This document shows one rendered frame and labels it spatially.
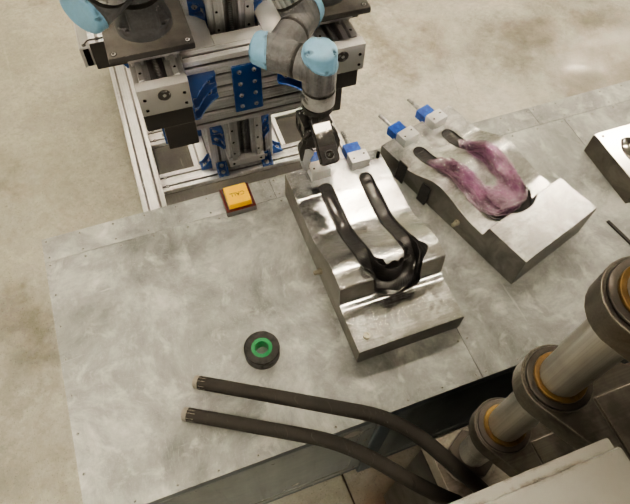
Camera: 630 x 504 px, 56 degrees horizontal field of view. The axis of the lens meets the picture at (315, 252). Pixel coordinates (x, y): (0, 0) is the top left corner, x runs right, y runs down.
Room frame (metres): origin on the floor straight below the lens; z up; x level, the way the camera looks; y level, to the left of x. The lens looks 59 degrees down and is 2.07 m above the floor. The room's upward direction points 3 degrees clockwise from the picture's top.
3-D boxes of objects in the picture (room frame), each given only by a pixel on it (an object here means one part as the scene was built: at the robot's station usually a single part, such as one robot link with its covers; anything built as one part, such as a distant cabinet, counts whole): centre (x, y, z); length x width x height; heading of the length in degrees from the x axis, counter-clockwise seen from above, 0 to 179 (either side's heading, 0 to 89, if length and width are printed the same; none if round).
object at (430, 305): (0.76, -0.13, 0.87); 0.50 x 0.26 x 0.14; 23
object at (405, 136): (1.15, -0.20, 0.86); 0.13 x 0.05 x 0.05; 40
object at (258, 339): (0.49, 0.11, 0.82); 0.08 x 0.08 x 0.04
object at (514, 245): (0.98, -0.43, 0.86); 0.50 x 0.26 x 0.11; 40
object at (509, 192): (0.98, -0.42, 0.90); 0.26 x 0.18 x 0.08; 40
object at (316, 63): (0.97, 0.02, 1.21); 0.09 x 0.08 x 0.11; 69
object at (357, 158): (1.04, -0.08, 0.89); 0.13 x 0.05 x 0.05; 23
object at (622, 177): (1.10, -0.86, 0.84); 0.20 x 0.15 x 0.07; 23
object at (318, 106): (0.97, 0.01, 1.13); 0.08 x 0.08 x 0.05
